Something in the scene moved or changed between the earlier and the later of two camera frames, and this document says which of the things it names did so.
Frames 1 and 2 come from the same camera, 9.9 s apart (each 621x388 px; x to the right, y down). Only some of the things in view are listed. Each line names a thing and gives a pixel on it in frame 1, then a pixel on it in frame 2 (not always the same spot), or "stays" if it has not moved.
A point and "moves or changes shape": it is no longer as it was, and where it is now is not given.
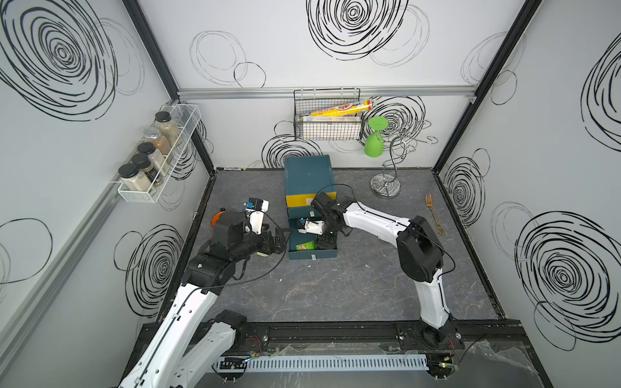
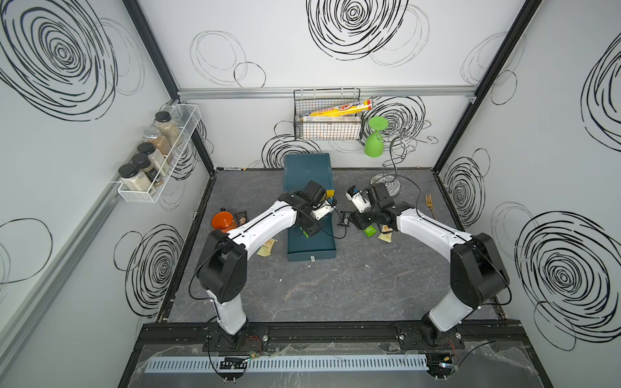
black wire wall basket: (327, 114) stays
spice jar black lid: (141, 160) stays
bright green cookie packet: (305, 246) moves or changes shape
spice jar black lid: (146, 148) stays
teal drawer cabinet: (306, 178) stays
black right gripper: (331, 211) -> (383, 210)
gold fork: (428, 201) stays
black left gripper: (278, 245) -> (312, 229)
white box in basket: (320, 128) stays
